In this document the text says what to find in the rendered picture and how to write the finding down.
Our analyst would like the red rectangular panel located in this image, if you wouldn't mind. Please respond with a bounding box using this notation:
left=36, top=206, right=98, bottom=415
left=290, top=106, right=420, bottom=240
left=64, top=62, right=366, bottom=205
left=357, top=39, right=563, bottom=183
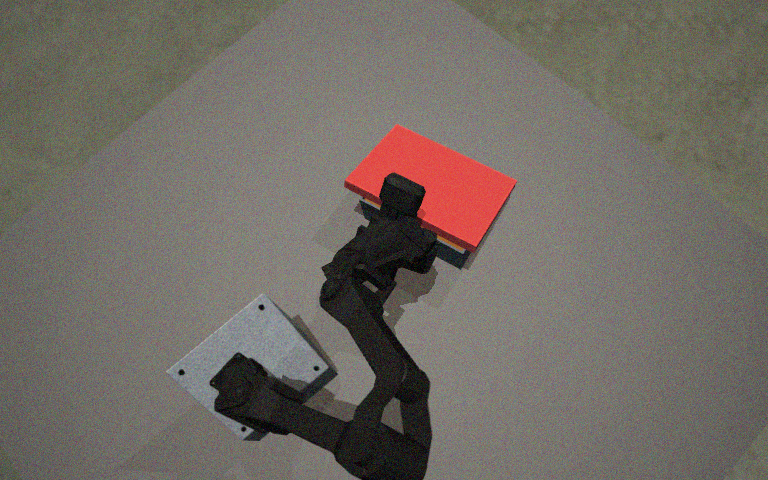
left=344, top=125, right=517, bottom=253

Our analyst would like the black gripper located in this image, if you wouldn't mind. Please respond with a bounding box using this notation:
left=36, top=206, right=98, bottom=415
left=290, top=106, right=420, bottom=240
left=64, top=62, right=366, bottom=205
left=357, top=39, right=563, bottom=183
left=355, top=172, right=426, bottom=237

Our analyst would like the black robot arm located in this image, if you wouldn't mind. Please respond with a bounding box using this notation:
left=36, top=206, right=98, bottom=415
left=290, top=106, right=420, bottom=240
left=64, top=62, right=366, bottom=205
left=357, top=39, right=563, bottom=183
left=209, top=216, right=440, bottom=480

